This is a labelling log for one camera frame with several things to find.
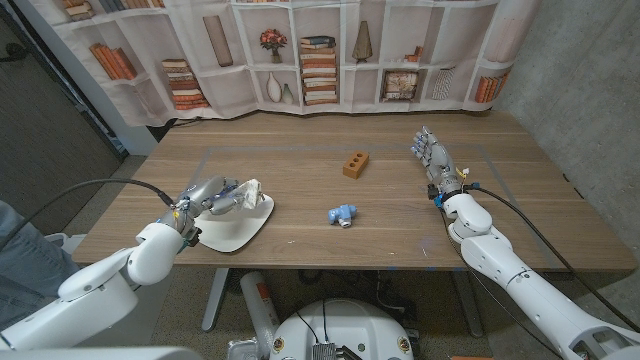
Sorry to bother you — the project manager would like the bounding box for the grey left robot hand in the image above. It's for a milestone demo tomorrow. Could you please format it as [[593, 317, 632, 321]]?
[[157, 174, 251, 246]]

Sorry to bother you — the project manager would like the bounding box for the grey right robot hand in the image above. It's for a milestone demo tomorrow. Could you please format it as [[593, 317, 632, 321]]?
[[410, 124, 466, 196]]

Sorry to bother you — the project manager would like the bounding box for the white leaf-patterned pen bag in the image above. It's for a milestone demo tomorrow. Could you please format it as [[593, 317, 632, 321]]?
[[227, 178, 264, 211]]

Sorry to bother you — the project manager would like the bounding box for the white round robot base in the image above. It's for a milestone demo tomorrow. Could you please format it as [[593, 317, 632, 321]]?
[[269, 298, 415, 360]]

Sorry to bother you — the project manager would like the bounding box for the white paper plate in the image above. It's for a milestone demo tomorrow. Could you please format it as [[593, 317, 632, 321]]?
[[192, 193, 275, 254]]

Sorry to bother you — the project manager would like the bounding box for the orange toy brick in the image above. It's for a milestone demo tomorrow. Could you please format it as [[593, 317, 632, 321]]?
[[342, 150, 370, 180]]

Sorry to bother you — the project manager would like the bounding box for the grey table leg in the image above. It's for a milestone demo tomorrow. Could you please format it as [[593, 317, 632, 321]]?
[[452, 271, 485, 339], [201, 268, 231, 333]]

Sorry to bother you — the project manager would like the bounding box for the bookshelf print backdrop cloth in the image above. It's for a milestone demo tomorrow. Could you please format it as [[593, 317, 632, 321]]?
[[27, 0, 544, 129]]

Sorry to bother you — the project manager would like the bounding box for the dark perforated panel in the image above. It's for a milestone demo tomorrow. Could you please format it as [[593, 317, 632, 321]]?
[[0, 9, 126, 236]]

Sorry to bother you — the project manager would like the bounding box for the white robot torso edge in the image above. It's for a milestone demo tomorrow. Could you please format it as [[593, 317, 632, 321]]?
[[0, 347, 204, 360]]

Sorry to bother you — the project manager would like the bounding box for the person in blue jeans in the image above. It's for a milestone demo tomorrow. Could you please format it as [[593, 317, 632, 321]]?
[[0, 199, 81, 331]]

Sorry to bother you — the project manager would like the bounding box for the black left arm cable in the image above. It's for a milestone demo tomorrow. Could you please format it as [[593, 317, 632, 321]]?
[[0, 178, 176, 251]]

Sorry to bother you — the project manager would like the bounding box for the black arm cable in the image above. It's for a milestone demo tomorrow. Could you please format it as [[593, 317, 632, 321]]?
[[467, 184, 640, 331], [0, 178, 176, 251]]

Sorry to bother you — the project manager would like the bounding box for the blue toy camera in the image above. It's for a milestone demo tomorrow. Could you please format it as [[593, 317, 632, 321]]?
[[327, 203, 358, 229]]

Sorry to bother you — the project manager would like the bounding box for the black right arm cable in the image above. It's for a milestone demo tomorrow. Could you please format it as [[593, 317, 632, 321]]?
[[467, 184, 640, 331]]

